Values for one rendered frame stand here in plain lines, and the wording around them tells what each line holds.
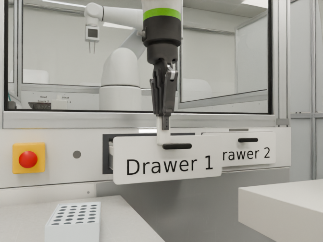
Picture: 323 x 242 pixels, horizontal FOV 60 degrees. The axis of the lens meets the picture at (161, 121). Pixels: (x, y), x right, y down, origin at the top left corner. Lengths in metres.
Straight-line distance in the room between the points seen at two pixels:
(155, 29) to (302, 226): 0.48
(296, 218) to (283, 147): 0.64
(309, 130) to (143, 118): 1.91
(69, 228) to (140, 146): 0.26
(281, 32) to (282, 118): 0.32
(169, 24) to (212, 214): 0.61
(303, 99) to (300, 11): 0.74
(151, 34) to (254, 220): 0.45
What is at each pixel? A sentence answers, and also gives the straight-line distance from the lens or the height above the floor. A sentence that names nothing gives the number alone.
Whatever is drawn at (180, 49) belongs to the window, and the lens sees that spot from 0.92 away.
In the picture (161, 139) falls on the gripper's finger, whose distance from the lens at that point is 0.66.
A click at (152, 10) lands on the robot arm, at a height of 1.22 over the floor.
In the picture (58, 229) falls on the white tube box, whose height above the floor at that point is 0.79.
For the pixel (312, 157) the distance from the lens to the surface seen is 2.55.
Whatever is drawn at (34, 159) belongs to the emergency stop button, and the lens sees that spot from 0.72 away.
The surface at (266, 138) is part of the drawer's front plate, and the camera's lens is 1.04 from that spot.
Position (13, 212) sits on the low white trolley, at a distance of 0.74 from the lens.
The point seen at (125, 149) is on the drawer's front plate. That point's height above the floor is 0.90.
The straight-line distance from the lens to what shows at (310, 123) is 2.53.
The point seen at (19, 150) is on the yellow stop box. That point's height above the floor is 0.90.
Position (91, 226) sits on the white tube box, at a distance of 0.50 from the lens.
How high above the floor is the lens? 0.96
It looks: level
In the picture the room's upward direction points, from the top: straight up
